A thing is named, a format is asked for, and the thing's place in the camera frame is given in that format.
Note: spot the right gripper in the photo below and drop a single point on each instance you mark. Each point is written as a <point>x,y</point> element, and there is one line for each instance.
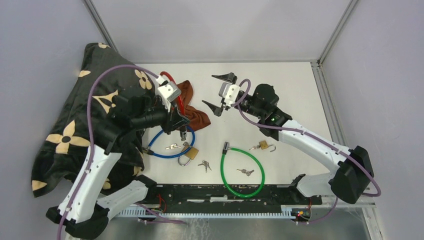
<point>217,110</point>

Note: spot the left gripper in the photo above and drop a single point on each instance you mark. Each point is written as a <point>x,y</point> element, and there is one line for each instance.
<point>174,119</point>

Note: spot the red cable lock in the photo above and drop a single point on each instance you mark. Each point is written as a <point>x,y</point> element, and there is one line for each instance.
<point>180,102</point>

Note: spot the blue lock key bunch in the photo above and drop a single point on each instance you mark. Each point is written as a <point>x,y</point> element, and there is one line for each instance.
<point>173,146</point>

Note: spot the large brass padlock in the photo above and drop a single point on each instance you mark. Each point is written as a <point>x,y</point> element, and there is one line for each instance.
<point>190,153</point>

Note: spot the small brass padlock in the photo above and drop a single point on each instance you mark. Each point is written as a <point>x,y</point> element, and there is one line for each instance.
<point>263,145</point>

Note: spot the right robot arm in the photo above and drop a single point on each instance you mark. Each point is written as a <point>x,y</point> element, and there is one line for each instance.
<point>350,173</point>

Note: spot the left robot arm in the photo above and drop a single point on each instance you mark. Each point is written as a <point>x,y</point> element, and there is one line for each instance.
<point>83,214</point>

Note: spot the brown cloth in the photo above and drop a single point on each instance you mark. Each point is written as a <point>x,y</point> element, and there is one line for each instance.
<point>198,119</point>

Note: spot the black floral blanket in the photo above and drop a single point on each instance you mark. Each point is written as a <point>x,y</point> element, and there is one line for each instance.
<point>103,74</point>

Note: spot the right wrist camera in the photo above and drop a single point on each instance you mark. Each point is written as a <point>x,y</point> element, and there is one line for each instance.
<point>228,93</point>

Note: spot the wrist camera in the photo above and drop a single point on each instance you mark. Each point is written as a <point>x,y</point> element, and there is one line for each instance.
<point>228,93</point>
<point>168,93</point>

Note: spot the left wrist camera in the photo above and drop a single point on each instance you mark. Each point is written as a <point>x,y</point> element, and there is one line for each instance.
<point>168,93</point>

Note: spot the green cable lock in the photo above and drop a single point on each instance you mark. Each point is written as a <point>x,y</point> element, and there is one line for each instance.
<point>225,149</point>

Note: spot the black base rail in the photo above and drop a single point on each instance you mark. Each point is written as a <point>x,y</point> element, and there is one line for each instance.
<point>217,199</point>

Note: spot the aluminium frame right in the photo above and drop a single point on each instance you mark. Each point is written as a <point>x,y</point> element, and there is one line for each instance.
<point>365,210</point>

